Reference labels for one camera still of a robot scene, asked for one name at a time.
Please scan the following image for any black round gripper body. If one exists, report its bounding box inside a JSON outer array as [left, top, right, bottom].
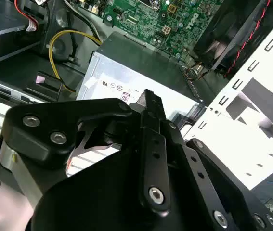
[[30, 147, 217, 231]]

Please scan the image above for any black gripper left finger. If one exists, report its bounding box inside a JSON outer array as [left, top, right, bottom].
[[0, 89, 171, 213]]

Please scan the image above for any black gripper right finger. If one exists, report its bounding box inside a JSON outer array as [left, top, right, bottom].
[[154, 92, 273, 231]]

